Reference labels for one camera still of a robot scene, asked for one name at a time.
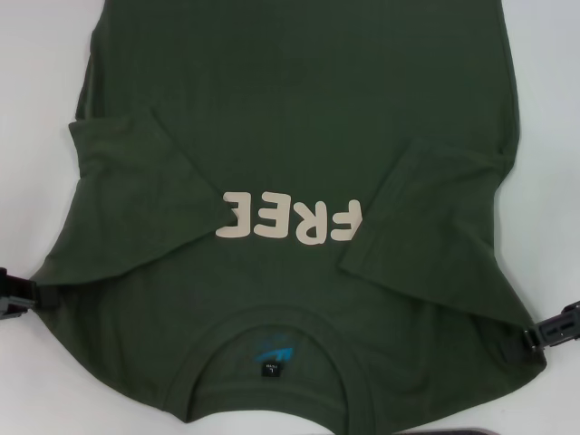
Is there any dark green FREE t-shirt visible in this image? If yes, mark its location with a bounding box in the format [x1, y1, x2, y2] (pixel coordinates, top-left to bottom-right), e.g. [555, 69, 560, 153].
[31, 0, 552, 425]

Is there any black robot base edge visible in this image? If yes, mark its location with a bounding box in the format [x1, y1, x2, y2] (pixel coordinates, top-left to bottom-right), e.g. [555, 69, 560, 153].
[393, 428, 498, 435]

